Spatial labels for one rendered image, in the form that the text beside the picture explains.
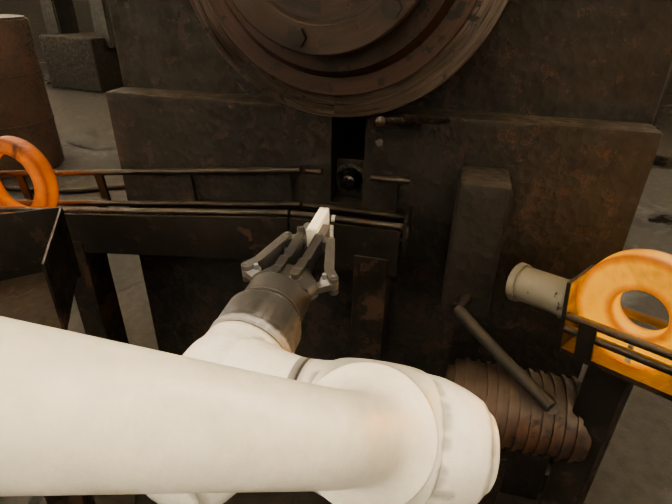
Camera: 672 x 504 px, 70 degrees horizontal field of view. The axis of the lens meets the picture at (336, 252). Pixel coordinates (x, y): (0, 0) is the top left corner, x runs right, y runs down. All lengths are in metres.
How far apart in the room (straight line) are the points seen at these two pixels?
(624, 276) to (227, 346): 0.48
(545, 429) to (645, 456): 0.79
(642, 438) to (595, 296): 0.94
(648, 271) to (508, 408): 0.28
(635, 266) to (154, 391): 0.58
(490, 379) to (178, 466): 0.63
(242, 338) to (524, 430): 0.48
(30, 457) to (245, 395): 0.08
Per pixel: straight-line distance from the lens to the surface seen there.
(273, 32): 0.67
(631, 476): 1.51
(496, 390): 0.79
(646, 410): 1.71
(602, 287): 0.70
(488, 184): 0.75
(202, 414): 0.21
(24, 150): 1.15
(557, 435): 0.81
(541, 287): 0.74
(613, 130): 0.86
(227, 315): 0.49
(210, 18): 0.80
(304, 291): 0.55
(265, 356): 0.43
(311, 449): 0.24
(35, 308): 0.89
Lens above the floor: 1.05
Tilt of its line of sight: 29 degrees down
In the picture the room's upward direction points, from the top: 1 degrees clockwise
